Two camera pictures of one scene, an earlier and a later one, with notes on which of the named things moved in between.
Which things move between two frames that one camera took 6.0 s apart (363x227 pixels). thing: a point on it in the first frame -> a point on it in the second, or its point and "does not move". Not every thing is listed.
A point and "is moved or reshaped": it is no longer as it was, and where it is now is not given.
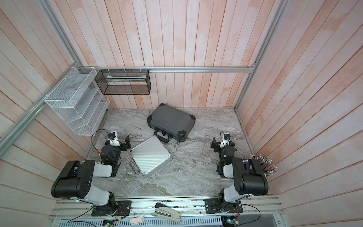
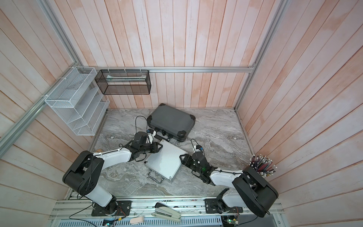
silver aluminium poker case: [149, 156] is moved or reshaped
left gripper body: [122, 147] -> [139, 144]
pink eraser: [134, 220] does not move
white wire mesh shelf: [78, 102] does not move
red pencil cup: [265, 163] does not move
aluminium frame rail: [227, 68] does not move
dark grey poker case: [169, 122] does not move
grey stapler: [163, 211] does not move
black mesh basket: [124, 82] does not move
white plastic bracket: [112, 135] -> [151, 133]
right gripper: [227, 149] -> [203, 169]
